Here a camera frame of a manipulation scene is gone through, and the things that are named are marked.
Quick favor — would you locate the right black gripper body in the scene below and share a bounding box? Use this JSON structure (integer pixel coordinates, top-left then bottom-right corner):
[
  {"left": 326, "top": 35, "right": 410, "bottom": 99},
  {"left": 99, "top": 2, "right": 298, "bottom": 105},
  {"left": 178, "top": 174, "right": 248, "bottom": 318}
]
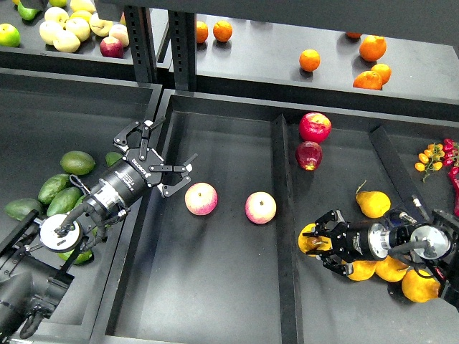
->
[{"left": 331, "top": 221, "right": 389, "bottom": 262}]

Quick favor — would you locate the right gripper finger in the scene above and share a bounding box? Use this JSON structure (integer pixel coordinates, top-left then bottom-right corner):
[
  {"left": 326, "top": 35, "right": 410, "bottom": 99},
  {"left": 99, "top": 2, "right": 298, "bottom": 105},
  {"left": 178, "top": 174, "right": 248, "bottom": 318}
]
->
[
  {"left": 302, "top": 209, "right": 349, "bottom": 239},
  {"left": 316, "top": 251, "right": 354, "bottom": 276}
]

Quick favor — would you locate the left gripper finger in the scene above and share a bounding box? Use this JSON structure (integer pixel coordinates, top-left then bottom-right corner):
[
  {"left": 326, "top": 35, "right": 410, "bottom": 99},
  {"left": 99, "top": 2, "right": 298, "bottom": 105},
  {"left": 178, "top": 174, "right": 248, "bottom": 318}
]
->
[
  {"left": 113, "top": 120, "right": 164, "bottom": 160},
  {"left": 149, "top": 153, "right": 198, "bottom": 198}
]

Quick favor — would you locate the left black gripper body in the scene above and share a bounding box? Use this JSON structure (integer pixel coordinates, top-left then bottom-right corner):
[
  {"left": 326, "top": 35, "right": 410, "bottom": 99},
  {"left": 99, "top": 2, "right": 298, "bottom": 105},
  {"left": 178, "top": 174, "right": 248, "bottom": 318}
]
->
[{"left": 98, "top": 148, "right": 164, "bottom": 206}]

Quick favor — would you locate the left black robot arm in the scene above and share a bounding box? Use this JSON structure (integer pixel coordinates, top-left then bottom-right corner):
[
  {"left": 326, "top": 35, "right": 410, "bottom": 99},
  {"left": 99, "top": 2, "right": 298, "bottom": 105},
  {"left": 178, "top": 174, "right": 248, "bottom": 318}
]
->
[{"left": 1, "top": 120, "right": 193, "bottom": 343}]

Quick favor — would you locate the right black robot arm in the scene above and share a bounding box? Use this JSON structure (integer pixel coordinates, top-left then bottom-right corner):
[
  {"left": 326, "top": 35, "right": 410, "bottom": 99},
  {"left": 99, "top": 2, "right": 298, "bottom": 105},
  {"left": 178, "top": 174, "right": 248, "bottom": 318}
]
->
[{"left": 298, "top": 201, "right": 458, "bottom": 307}]

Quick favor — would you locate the yellow pear with stem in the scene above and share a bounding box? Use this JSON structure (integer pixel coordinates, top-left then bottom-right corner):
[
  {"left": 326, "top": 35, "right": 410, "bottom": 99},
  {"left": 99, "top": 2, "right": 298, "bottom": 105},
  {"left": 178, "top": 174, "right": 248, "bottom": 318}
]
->
[{"left": 355, "top": 180, "right": 392, "bottom": 219}]

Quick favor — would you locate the pale yellow pear right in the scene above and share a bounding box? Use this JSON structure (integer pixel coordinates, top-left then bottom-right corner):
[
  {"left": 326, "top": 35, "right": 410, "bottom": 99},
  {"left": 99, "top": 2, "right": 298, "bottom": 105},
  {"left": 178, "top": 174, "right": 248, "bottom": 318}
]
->
[{"left": 89, "top": 13, "right": 114, "bottom": 37}]

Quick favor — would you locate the pale yellow pear front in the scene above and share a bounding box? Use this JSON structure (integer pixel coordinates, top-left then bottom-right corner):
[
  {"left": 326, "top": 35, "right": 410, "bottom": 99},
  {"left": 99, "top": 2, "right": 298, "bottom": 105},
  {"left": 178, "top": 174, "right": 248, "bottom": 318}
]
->
[{"left": 53, "top": 30, "right": 80, "bottom": 53}]

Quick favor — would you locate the pale yellow pear centre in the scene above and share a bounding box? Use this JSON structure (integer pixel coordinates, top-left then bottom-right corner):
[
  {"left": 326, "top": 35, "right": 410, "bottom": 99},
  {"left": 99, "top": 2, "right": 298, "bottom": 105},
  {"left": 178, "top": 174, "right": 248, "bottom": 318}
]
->
[{"left": 65, "top": 17, "right": 90, "bottom": 42}]

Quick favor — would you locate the pale yellow pear left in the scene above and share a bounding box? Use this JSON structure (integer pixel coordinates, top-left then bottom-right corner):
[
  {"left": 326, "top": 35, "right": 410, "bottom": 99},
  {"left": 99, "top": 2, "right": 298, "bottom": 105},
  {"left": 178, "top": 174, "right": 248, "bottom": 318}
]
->
[{"left": 39, "top": 21, "right": 64, "bottom": 45}]

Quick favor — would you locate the pink apple left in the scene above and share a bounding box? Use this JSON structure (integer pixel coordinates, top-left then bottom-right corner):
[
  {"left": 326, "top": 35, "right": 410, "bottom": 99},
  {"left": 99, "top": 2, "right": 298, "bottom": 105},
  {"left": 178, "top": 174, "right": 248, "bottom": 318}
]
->
[{"left": 184, "top": 183, "right": 218, "bottom": 216}]

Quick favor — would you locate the pink apple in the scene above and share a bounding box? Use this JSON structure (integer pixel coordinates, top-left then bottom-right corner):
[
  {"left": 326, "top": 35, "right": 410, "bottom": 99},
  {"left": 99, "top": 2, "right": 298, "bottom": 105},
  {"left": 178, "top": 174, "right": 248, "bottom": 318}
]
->
[
  {"left": 245, "top": 191, "right": 277, "bottom": 224},
  {"left": 184, "top": 183, "right": 218, "bottom": 216}
]

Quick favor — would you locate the pink apple right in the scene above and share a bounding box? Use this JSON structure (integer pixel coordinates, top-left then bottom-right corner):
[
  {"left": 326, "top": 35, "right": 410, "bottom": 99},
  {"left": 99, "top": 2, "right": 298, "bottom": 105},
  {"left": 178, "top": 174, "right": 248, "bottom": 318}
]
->
[{"left": 245, "top": 191, "right": 277, "bottom": 224}]

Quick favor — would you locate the dark red apple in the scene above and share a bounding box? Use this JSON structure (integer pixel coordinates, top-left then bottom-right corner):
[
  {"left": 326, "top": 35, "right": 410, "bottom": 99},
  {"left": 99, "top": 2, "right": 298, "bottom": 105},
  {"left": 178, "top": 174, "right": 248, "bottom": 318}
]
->
[{"left": 295, "top": 141, "right": 323, "bottom": 171}]

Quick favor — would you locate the red apple on shelf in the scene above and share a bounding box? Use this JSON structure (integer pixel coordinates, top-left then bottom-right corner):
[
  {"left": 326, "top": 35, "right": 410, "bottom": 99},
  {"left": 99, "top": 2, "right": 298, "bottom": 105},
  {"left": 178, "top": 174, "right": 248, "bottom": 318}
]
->
[{"left": 100, "top": 36, "right": 124, "bottom": 58}]

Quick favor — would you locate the bright red apple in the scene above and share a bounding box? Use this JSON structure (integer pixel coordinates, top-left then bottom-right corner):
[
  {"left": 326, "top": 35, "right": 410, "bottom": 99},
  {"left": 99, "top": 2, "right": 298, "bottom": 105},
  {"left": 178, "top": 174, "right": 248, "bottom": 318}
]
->
[{"left": 298, "top": 113, "right": 332, "bottom": 143}]

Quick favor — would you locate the orange cherry tomato cluster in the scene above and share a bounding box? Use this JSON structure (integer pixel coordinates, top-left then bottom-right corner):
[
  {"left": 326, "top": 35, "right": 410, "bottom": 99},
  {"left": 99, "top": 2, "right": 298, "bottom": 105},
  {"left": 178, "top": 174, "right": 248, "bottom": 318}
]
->
[{"left": 414, "top": 143, "right": 445, "bottom": 182}]

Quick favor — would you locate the pink peach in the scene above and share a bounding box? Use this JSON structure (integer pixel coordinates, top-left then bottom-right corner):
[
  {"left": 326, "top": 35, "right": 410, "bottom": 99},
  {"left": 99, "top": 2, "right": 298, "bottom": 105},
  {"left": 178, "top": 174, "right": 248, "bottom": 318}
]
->
[{"left": 109, "top": 24, "right": 130, "bottom": 48}]

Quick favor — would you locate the red chili pepper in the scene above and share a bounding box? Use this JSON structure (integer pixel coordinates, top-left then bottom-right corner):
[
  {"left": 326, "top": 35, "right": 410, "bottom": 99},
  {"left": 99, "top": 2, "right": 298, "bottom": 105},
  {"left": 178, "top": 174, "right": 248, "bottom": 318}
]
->
[{"left": 448, "top": 166, "right": 459, "bottom": 217}]

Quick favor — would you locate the red cherry tomato cluster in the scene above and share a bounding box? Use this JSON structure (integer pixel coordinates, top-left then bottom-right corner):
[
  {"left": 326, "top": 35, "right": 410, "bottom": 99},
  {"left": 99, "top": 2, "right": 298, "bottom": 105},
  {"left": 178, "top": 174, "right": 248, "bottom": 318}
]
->
[{"left": 443, "top": 138, "right": 459, "bottom": 167}]

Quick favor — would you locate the yellow lemon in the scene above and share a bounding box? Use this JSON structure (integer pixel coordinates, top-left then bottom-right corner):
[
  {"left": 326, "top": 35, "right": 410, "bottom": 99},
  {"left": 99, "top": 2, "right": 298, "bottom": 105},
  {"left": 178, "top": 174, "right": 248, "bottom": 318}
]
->
[{"left": 70, "top": 10, "right": 93, "bottom": 23}]

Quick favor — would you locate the orange front right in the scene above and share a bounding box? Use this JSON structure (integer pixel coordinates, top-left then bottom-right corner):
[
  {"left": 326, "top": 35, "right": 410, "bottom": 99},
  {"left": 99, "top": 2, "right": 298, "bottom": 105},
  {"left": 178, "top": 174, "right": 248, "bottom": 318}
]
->
[{"left": 353, "top": 70, "right": 383, "bottom": 90}]

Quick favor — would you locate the orange left shelf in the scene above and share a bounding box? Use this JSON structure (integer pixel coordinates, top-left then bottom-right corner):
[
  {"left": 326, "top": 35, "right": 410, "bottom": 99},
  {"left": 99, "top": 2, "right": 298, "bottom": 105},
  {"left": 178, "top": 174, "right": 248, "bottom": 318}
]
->
[{"left": 213, "top": 20, "right": 233, "bottom": 42}]

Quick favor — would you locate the orange shelf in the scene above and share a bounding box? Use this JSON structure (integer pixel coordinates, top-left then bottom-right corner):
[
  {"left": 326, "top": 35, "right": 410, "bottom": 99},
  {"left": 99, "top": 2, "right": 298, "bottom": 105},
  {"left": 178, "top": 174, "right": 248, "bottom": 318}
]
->
[
  {"left": 299, "top": 49, "right": 321, "bottom": 72},
  {"left": 213, "top": 20, "right": 233, "bottom": 42}
]

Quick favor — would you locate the green apple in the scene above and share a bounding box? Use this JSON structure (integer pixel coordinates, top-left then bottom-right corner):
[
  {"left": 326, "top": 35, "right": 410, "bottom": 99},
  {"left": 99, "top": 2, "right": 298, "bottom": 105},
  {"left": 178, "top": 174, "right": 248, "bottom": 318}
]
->
[{"left": 0, "top": 23, "right": 21, "bottom": 47}]

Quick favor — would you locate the orange right small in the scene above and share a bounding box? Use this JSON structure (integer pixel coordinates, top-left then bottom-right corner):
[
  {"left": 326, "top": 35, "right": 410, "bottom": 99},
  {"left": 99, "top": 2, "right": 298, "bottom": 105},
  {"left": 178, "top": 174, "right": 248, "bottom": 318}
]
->
[{"left": 371, "top": 63, "right": 392, "bottom": 85}]

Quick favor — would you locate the orange centre shelf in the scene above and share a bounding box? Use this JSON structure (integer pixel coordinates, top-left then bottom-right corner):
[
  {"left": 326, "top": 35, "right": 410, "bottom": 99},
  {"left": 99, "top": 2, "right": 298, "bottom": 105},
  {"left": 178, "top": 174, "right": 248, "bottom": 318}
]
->
[{"left": 299, "top": 49, "right": 321, "bottom": 72}]

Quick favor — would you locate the black shelf post left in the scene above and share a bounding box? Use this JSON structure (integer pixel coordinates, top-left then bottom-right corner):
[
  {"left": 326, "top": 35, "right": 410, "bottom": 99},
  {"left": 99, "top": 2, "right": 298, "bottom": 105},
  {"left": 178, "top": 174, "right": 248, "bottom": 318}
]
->
[{"left": 124, "top": 5, "right": 158, "bottom": 83}]

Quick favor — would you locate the black shelf post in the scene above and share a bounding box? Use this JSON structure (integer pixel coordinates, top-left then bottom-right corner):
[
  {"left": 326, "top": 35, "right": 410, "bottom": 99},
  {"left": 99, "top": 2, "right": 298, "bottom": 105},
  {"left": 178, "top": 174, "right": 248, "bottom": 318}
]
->
[
  {"left": 124, "top": 5, "right": 158, "bottom": 83},
  {"left": 168, "top": 10, "right": 197, "bottom": 92}
]

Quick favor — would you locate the black shelf post right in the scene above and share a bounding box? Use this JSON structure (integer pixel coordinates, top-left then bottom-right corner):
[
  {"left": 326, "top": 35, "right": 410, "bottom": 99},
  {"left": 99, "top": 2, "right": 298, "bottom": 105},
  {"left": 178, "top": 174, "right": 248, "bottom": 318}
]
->
[{"left": 168, "top": 10, "right": 197, "bottom": 92}]

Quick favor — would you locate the orange behind post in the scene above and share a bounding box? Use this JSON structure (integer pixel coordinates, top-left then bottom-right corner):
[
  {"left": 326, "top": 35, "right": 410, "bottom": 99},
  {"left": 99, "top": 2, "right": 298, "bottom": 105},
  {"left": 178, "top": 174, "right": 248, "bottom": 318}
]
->
[{"left": 196, "top": 21, "right": 209, "bottom": 44}]

